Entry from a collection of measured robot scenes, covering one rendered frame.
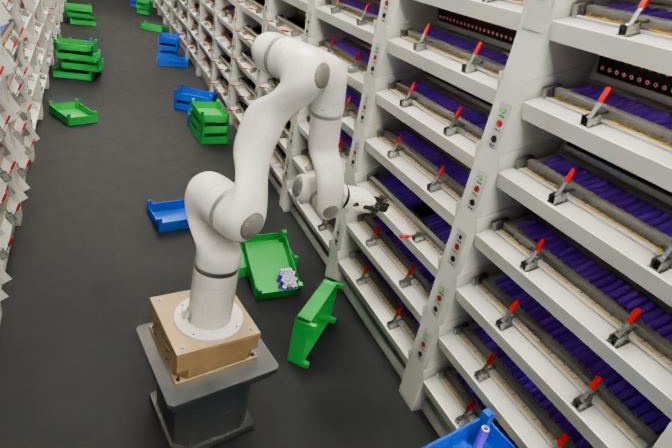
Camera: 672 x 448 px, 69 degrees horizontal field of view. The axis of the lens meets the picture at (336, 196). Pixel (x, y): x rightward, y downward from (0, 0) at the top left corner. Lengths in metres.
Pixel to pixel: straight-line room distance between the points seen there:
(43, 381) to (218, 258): 0.83
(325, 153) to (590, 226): 0.68
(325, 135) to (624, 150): 0.71
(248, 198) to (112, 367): 0.93
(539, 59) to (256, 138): 0.70
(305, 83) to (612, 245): 0.74
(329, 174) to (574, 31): 0.68
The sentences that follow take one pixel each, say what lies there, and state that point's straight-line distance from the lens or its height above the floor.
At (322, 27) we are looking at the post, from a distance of 2.51.
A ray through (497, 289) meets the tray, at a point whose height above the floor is 0.59.
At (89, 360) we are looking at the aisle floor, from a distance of 1.93.
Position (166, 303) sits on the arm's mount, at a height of 0.39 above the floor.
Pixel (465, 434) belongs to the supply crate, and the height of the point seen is 0.50.
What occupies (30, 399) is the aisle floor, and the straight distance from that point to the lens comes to 1.85.
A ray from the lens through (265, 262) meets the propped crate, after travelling 2.25.
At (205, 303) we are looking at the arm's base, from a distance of 1.35.
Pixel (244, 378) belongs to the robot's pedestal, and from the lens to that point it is 1.46.
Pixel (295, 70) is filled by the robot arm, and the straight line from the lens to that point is 1.12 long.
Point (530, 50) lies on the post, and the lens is 1.32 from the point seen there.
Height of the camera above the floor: 1.36
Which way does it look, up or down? 26 degrees down
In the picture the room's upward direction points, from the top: 11 degrees clockwise
